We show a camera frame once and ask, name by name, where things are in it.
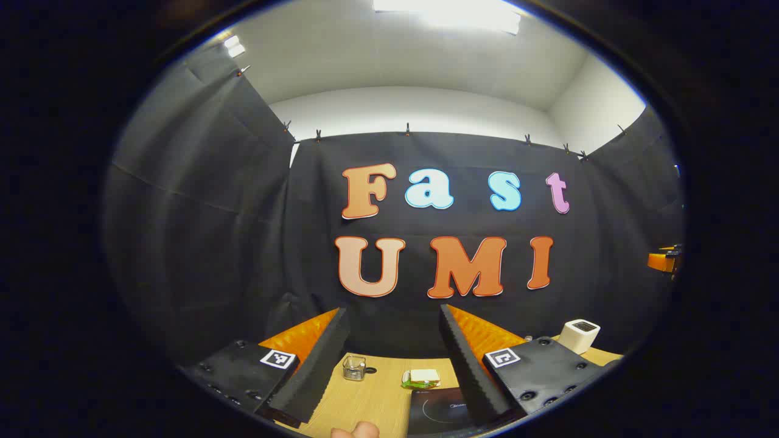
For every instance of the ceiling light panel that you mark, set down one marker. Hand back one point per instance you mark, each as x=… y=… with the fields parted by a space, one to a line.
x=234 y=46
x=450 y=12

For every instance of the row of cloth clips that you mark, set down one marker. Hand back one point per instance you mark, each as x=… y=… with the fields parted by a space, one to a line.
x=317 y=134

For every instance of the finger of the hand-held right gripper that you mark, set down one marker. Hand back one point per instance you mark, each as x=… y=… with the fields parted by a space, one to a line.
x=660 y=261

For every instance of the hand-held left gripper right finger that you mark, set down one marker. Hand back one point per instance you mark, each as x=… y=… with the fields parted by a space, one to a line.
x=468 y=371

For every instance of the black induction cooktop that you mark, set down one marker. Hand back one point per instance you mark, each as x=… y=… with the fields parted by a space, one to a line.
x=438 y=410

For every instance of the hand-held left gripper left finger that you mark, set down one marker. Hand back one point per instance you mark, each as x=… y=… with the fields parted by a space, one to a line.
x=316 y=371

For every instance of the white toaster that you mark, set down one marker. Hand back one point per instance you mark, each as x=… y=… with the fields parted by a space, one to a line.
x=578 y=337

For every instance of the sandwich with lettuce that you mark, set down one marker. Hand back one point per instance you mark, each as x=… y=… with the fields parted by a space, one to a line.
x=422 y=377

